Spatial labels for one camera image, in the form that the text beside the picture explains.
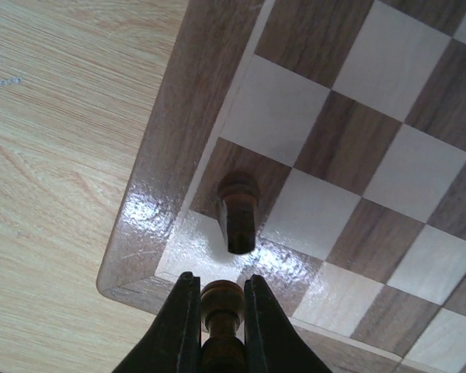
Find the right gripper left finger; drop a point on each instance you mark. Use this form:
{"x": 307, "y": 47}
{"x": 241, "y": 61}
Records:
{"x": 173, "y": 341}

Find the dark knight chess piece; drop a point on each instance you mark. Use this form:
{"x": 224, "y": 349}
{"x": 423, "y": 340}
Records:
{"x": 237, "y": 204}

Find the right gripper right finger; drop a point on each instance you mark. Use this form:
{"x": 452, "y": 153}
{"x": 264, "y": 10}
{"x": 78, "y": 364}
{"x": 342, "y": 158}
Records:
{"x": 272, "y": 344}

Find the wooden chess board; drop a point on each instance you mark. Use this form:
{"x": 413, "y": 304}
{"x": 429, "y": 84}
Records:
{"x": 351, "y": 116}

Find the dark rook chess piece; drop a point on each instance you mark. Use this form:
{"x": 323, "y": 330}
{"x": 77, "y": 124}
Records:
{"x": 222, "y": 306}

